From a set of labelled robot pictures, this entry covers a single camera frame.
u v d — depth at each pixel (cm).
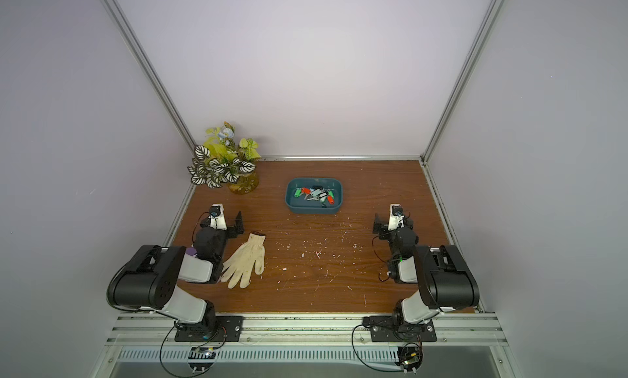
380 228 83
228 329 73
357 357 69
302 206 100
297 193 107
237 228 85
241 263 87
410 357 70
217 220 78
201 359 72
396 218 78
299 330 75
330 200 104
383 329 73
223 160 88
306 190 107
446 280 45
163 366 62
